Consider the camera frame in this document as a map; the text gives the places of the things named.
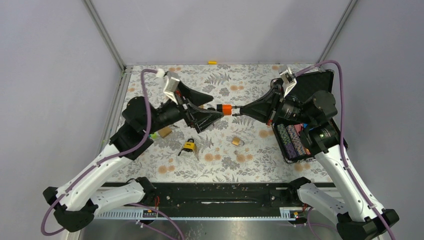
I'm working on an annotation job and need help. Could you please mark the white slotted cable duct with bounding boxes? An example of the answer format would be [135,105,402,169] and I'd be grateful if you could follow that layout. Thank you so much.
[94,207,305,221]

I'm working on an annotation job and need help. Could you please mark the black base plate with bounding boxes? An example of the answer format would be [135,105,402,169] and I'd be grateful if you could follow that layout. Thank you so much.
[123,182,320,218]

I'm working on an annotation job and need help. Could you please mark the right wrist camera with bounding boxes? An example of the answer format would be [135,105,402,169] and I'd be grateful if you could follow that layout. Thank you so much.
[279,65,297,98]

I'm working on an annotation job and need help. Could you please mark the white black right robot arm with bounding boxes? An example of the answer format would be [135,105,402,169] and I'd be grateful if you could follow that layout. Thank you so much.
[240,87,400,240]

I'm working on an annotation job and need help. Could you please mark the orange padlock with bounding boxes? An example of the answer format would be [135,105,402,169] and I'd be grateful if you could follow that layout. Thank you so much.
[216,104,243,117]

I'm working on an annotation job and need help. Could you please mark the large brass padlock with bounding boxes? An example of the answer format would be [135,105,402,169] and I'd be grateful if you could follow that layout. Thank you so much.
[157,124,179,138]

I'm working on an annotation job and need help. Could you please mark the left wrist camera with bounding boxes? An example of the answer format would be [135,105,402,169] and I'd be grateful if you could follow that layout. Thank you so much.
[155,68,181,104]

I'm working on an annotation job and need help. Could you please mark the small brass padlock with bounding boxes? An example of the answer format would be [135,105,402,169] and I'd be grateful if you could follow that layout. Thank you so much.
[231,136,245,147]

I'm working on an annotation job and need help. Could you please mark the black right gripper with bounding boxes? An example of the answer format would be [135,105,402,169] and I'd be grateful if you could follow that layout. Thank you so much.
[240,84,315,126]

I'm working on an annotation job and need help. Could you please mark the black poker chip case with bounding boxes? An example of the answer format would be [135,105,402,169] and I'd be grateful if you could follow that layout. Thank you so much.
[272,70,340,164]

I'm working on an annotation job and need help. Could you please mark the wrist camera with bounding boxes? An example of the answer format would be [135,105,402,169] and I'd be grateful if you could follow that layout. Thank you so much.
[279,65,297,98]
[155,68,181,104]

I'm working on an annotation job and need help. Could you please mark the black keys bunch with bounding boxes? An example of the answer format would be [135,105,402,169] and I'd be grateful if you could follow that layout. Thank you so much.
[202,104,217,111]

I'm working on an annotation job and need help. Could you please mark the floral patterned mat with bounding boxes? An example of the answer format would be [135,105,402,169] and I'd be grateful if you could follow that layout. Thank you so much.
[109,64,331,183]

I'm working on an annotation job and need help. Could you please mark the yellow black padlock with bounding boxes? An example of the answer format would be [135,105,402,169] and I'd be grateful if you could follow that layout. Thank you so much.
[177,138,199,160]

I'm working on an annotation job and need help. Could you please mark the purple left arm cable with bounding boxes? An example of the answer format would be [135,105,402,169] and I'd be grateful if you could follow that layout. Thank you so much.
[40,68,186,240]

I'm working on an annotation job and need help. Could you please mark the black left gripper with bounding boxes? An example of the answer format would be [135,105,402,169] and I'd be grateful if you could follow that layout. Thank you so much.
[145,81,225,135]

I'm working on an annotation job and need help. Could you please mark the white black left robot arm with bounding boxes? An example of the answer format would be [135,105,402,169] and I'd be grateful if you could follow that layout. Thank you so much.
[43,83,223,232]

